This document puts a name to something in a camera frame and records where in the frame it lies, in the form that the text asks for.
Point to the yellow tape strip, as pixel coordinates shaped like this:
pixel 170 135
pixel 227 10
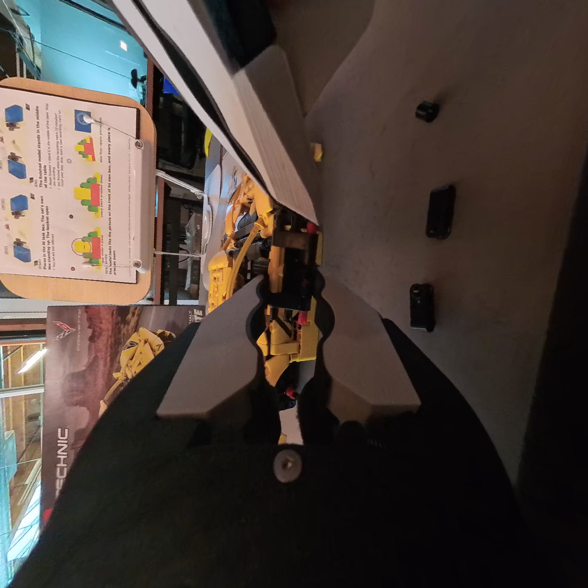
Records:
pixel 208 142

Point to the toy car box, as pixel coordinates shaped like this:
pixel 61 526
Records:
pixel 92 367

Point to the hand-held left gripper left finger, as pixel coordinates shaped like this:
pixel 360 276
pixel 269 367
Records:
pixel 211 367

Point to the black connector brick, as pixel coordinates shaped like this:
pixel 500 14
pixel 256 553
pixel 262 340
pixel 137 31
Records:
pixel 421 307
pixel 440 211

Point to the small yellow brick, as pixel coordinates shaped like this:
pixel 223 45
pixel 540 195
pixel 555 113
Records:
pixel 316 152

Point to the small black yellow brick assembly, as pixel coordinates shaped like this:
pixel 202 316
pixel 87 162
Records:
pixel 294 257

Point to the yellow toy brick car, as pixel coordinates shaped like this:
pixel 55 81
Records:
pixel 220 271

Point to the large paned window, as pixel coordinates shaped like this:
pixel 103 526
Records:
pixel 92 46

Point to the grey desk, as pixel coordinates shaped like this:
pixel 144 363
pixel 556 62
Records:
pixel 482 183

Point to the small black pin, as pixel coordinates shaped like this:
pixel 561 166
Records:
pixel 427 111

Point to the building instruction booklet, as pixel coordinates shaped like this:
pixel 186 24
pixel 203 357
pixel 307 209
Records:
pixel 266 115

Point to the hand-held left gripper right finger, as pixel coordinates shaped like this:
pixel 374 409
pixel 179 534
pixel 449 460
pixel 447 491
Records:
pixel 367 367

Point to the printed instruction sheet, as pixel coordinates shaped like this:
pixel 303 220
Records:
pixel 55 183

